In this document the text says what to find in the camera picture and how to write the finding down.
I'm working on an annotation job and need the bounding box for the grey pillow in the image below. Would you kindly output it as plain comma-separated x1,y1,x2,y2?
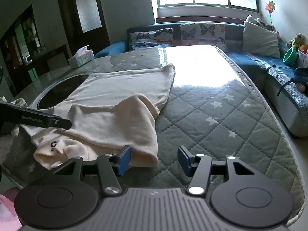
241,20,281,59

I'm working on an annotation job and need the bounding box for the blue patterned sofa throw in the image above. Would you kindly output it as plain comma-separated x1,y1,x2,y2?
248,53,308,135

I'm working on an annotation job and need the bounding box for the round dark inset cooktop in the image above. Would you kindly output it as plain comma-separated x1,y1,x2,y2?
37,74,90,110

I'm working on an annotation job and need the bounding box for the pink cloth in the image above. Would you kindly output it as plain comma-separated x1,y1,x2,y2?
0,188,23,231

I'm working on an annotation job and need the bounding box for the dark garment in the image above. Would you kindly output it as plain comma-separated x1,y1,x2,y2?
277,67,308,97

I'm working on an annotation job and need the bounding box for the dark wooden door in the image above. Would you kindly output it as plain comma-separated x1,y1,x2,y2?
56,0,110,56

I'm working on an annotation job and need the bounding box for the plush bear toy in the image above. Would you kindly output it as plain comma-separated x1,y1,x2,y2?
289,33,308,50

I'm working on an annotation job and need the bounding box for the colourful pinwheel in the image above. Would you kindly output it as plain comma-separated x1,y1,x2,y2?
265,0,276,27

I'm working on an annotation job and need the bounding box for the dark wooden cabinet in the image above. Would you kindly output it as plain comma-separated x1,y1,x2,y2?
0,5,70,97

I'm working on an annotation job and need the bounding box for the tissue box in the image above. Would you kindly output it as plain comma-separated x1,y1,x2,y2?
68,45,95,68

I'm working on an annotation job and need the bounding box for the cream garment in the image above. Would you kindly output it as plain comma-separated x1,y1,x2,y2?
23,63,176,171

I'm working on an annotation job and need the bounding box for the grey quilted star table cover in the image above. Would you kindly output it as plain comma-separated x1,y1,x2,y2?
5,46,306,224

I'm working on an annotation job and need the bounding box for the black and white plush toy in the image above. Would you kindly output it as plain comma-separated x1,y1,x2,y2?
255,17,275,30

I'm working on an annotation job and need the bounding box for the square butterfly print cushion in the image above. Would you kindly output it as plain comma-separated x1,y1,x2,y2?
180,23,228,51

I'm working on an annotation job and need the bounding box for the teal sofa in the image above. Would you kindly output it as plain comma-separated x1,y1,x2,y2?
95,22,308,137

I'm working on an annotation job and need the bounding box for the wide butterfly print cushion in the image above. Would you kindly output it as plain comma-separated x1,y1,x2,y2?
127,28,174,51

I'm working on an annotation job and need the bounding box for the green plastic bowl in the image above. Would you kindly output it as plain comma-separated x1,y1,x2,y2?
283,47,299,66

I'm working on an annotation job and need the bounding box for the person's left hand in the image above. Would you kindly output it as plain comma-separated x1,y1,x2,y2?
0,125,20,166

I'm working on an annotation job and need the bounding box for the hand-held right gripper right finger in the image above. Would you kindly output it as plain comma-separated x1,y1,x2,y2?
177,146,256,196

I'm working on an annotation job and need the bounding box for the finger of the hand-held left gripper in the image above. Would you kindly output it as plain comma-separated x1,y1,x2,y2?
47,115,72,130

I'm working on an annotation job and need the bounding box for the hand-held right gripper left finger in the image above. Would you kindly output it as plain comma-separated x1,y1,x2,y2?
52,146,132,196

